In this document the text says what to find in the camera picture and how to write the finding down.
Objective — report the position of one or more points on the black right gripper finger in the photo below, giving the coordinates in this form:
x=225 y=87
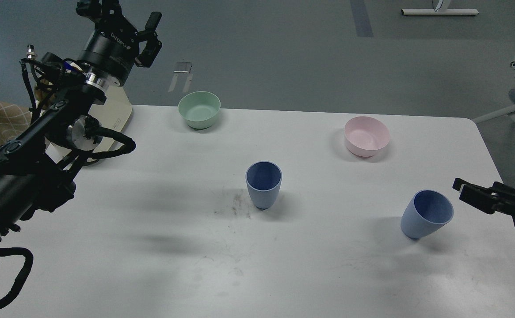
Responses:
x=484 y=199

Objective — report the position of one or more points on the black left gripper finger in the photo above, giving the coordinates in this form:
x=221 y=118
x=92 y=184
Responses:
x=152 y=44

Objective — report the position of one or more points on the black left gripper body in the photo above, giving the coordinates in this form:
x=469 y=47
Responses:
x=112 y=47

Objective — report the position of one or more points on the blue cup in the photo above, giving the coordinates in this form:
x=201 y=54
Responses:
x=426 y=212
x=263 y=180

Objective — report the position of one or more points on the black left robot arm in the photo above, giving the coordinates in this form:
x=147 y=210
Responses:
x=38 y=167

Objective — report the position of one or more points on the cream white toaster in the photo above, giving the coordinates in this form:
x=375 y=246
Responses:
x=114 y=114

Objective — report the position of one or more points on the green bowl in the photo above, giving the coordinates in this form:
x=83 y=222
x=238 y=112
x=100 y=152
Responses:
x=200 y=110

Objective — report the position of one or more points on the pink bowl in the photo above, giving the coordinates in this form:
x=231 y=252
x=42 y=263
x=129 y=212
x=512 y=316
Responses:
x=365 y=136

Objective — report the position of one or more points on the white table base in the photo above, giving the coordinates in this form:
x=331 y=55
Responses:
x=440 y=8

